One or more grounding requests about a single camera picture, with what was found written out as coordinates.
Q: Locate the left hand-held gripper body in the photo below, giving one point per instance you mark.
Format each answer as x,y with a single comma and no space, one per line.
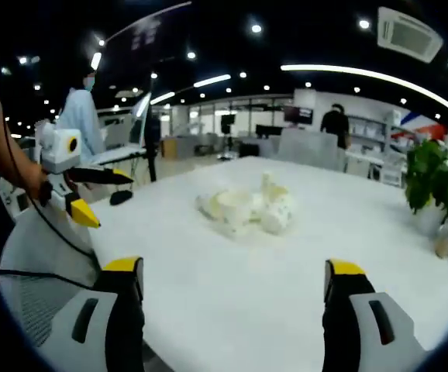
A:
59,155

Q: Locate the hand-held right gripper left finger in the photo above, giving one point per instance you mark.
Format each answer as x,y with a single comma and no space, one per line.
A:
125,317

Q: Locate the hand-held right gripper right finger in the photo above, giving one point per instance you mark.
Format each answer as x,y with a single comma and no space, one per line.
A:
340,329

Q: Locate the pile of paper cups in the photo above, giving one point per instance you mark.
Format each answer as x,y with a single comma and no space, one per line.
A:
239,211

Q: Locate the person's left hand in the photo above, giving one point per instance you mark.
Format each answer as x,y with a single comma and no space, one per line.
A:
34,178

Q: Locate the wooden side desk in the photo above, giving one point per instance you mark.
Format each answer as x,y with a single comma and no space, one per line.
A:
115,155

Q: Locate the black computer mouse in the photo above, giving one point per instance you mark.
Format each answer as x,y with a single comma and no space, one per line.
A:
120,197

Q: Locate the black tripod stand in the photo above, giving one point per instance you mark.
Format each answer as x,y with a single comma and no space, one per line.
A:
152,155

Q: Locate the tilted monitor screen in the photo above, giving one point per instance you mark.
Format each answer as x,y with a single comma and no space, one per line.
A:
140,116

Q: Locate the wooden cabinet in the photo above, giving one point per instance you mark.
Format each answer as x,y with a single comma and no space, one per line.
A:
169,148

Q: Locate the grey mesh office chair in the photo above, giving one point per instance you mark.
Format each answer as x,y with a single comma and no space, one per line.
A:
34,310

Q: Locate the white table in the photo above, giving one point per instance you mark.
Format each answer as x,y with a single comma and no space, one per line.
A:
247,302

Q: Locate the short ceiling light bar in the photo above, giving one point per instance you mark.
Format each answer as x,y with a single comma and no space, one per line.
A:
163,98
212,80
96,60

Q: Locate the black monitor on stand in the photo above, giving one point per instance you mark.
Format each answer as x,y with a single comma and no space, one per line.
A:
228,123

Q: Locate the green potted plant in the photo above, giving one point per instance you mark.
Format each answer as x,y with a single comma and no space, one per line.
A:
433,174

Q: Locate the grey partition panel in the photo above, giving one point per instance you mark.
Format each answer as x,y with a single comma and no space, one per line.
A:
309,151

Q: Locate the white storage shelf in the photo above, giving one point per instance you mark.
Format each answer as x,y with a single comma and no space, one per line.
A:
367,131

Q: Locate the round ceiling spotlights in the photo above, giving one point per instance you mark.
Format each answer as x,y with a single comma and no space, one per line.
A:
256,28

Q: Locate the long curved ceiling light strip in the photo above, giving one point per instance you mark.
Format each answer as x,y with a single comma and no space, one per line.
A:
344,69

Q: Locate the ceiling air conditioner vent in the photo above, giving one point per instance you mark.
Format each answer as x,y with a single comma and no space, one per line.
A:
410,36

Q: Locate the wall display screen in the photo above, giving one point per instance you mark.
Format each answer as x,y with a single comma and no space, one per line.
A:
297,115

